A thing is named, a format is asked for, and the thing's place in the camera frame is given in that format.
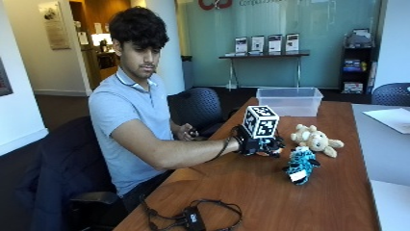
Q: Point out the small black electronics box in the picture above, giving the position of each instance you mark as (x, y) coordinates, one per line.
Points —
(194, 218)

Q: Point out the small orange black soft toy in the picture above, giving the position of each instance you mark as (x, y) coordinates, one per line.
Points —
(277, 151)

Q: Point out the blue perforated chair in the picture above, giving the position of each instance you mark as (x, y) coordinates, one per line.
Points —
(391, 95)
(198, 107)

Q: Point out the dark jacket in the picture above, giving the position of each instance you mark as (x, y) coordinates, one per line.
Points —
(60, 173)

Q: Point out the white marker cube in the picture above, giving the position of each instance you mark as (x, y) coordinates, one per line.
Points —
(261, 123)

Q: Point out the clear plastic bin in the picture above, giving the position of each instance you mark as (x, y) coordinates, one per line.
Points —
(290, 102)

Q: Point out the beige teddy soft toy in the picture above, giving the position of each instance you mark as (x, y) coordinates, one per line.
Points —
(314, 140)

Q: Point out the standing brochure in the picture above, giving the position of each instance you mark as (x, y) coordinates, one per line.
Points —
(274, 43)
(257, 44)
(291, 42)
(241, 45)

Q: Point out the teal striped soft toy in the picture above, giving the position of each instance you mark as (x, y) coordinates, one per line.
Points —
(299, 165)

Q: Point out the the person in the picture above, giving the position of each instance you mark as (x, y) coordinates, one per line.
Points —
(127, 122)

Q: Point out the grey table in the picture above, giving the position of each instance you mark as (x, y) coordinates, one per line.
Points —
(382, 160)

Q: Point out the black office chair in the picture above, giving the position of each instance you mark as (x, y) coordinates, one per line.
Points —
(92, 198)

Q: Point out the small black handheld device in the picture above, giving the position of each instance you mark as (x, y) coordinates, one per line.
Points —
(193, 133)

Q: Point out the black shelf unit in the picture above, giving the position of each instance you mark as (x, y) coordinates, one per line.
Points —
(356, 64)

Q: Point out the framed wall picture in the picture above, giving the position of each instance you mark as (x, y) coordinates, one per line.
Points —
(4, 80)

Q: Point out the white paper sheet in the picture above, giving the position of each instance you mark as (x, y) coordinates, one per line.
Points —
(392, 119)

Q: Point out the narrow console table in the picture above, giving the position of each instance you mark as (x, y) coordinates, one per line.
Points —
(265, 55)

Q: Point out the wall poster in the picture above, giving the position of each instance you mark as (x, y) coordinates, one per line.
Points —
(53, 25)

